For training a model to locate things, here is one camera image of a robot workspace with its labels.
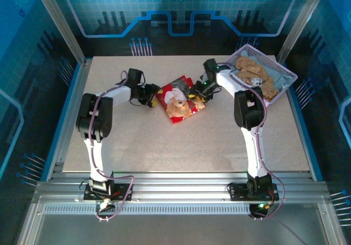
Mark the red bear print t-shirt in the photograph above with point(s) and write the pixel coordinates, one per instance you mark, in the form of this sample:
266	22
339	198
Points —
178	105

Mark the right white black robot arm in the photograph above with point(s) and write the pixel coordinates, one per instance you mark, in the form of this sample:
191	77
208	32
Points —
252	146

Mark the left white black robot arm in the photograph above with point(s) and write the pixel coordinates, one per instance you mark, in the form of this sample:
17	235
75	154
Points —
94	119

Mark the tan t-shirt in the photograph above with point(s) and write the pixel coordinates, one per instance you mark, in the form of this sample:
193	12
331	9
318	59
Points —
249	67

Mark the lilac plastic basket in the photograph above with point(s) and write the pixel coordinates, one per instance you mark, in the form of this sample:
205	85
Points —
264	56

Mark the light blue t-shirt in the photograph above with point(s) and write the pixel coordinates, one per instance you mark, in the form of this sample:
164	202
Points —
281	77

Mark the black controller with green light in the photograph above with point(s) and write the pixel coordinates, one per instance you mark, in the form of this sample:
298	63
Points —
257	209

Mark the aluminium frame rail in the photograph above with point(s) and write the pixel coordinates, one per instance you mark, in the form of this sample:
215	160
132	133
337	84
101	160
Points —
178	184

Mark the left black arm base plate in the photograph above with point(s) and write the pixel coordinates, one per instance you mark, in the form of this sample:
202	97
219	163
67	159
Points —
120	194

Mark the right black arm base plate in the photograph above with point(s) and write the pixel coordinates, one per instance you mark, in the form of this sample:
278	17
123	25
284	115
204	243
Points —
238	193

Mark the left aluminium frame post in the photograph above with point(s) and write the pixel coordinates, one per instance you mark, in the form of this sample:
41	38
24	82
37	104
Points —
61	25

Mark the aluminium frame post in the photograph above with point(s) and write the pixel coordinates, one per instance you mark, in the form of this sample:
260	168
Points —
61	25
300	23

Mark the right aluminium frame post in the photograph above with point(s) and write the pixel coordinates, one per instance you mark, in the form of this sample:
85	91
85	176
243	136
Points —
300	23

